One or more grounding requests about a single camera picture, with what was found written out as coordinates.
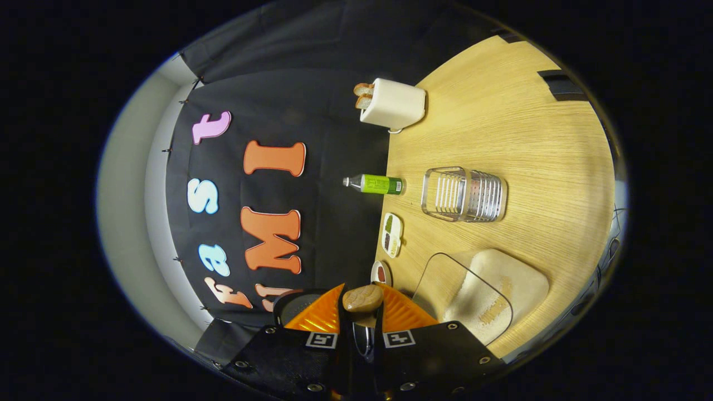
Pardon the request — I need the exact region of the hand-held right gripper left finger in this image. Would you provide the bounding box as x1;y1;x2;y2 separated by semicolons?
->
220;283;357;401

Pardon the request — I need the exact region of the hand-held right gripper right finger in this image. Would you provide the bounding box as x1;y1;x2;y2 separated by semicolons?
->
370;283;505;401

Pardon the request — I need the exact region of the black rice cooker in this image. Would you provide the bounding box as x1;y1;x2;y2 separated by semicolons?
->
273;288;335;326

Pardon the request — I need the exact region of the clear plastic rice box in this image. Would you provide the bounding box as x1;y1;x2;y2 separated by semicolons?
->
413;248;550;346

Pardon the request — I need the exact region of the wooden spoon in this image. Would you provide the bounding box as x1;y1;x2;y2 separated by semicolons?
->
342;284;385;357

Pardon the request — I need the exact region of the metal wire chopstick holder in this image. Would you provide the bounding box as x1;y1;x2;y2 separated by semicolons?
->
421;166;507;223

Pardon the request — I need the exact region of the white plate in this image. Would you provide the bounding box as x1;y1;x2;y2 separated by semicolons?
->
370;260;393;287

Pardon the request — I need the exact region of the white oblong condiment dish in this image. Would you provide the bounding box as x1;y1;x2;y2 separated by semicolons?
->
382;212;403;258

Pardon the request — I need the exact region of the green label drink bottle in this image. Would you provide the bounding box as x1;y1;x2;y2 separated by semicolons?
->
343;174;406;195

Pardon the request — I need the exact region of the white toaster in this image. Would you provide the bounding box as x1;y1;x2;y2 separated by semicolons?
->
359;78;427;134

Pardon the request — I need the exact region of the black backdrop cloth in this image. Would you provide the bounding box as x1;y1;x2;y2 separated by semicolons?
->
164;0;502;368

